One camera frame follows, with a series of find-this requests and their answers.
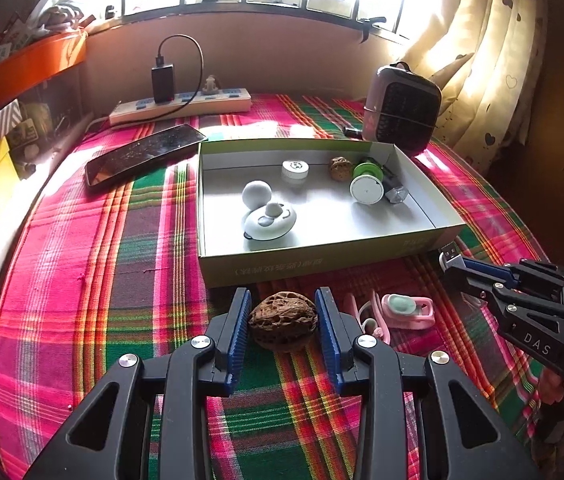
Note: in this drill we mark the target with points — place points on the plaid tablecloth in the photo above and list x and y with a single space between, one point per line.
102 280

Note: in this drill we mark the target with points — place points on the small brown walnut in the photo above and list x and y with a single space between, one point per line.
340 168

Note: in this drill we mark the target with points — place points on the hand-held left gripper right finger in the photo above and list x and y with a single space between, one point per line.
329 340

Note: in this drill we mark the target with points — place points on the grey egg-shaped ball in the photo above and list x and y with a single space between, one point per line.
257 194

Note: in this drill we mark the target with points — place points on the black smartphone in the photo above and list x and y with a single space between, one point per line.
142 155

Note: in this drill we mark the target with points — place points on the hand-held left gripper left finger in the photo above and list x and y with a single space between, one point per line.
236 340

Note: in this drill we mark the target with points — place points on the green cardboard box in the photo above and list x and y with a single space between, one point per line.
322 260

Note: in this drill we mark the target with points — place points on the black charger adapter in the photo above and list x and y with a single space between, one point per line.
162 84

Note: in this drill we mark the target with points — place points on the small black pink heater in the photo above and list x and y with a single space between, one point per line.
402 110

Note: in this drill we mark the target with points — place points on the large brown walnut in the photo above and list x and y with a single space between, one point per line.
282 322

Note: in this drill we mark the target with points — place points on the white round container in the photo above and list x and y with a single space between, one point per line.
295 168

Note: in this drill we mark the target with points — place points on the green and white spool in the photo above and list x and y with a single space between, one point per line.
367 189

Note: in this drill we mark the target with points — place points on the usb flash drive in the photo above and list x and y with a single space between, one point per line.
449 254

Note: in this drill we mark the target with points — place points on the cream heart print curtain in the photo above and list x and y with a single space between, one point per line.
492 60

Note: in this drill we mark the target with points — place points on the black window clip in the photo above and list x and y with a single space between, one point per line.
368 30

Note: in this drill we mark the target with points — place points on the person's right hand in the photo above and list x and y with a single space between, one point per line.
559 390

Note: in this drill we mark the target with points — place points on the grey smiley face toy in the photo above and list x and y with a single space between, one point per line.
272 227

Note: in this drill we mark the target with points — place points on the small grey figurine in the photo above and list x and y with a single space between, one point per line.
210 85

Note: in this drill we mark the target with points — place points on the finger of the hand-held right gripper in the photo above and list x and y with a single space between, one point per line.
492 272
467 280

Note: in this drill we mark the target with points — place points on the small black item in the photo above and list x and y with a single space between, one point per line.
353 131

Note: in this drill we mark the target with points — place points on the white power strip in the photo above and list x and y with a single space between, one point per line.
212 102

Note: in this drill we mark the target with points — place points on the orange tray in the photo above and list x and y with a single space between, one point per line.
32 67

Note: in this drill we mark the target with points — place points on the pink case with green button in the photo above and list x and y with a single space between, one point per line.
407 310

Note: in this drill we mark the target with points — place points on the silver metal bolt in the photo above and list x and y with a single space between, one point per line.
396 194

